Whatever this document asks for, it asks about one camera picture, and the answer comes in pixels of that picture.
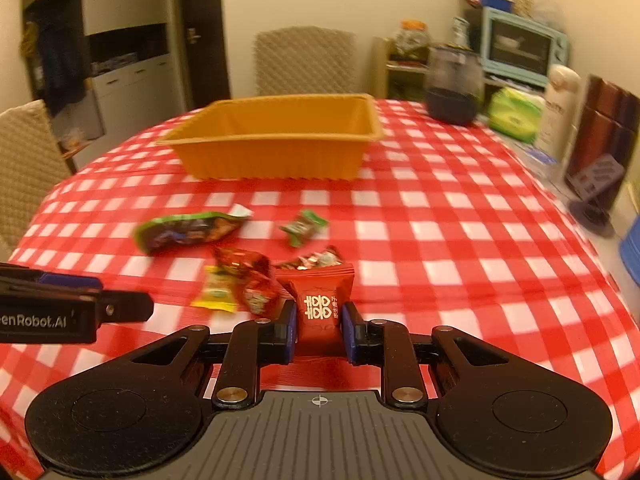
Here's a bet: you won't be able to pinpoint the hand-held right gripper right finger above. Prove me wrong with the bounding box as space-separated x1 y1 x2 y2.
341 302 511 411

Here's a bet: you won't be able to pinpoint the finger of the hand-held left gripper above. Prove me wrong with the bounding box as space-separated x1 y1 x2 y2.
96 289 154 324
0 263 104 295

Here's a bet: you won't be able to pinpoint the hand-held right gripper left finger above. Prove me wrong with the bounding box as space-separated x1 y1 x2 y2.
129 300 298 411

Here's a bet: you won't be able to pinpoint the red square snack packet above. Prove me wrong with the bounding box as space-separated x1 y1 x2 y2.
276 262 355 358

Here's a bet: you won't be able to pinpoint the red candy with green print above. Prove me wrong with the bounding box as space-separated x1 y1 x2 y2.
239 271 282 319

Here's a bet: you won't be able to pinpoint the red white candy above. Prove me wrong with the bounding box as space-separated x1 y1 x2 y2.
272 246 346 273

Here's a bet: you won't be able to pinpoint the yellow candy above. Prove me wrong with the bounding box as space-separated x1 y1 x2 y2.
191 266 242 314

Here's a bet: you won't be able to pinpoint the red foil candy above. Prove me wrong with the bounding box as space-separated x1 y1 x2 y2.
214 247 273 288

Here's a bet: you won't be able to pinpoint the long green snack packet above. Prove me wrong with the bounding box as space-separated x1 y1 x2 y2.
134 205 253 256

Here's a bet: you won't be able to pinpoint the small green candy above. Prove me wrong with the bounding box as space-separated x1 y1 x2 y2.
279 209 329 248

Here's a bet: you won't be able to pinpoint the orange plastic tray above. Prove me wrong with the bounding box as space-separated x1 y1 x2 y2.
156 92 385 182

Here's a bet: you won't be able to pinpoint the beige quilted chair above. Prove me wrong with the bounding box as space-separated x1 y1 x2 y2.
252 27 357 97
0 100 73 261

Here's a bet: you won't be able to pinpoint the red white checked tablecloth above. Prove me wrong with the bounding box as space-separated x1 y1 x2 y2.
0 97 640 480

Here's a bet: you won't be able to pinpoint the white cabinet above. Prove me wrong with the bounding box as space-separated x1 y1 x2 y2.
20 0 188 171

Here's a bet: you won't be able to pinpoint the dark hanging clothes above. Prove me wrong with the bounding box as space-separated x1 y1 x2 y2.
22 10 88 117

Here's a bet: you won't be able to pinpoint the flat blue packet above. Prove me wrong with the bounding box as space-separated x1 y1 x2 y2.
515 142 558 167

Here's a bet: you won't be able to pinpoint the dark glass jar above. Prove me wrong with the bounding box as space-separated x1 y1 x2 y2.
424 45 485 127

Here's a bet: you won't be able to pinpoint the wooden shelf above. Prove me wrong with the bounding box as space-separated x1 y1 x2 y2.
372 37 493 101

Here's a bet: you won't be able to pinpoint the green tissue pack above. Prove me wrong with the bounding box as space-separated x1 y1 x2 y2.
486 87 547 145

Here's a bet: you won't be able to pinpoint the blue plastic container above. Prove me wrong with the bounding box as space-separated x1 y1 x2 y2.
619 232 640 286

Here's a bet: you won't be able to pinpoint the grey phone stand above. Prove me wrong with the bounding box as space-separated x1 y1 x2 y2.
567 154 627 238

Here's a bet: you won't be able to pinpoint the dark door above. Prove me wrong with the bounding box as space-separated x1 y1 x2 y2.
180 0 232 111

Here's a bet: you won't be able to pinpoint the white thermos bottle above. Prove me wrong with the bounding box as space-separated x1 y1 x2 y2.
535 65 582 161

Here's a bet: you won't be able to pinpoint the brown metal canister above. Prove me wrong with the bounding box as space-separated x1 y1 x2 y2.
565 74 640 196

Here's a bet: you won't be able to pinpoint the light blue toaster oven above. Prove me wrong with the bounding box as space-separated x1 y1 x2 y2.
480 6 571 88

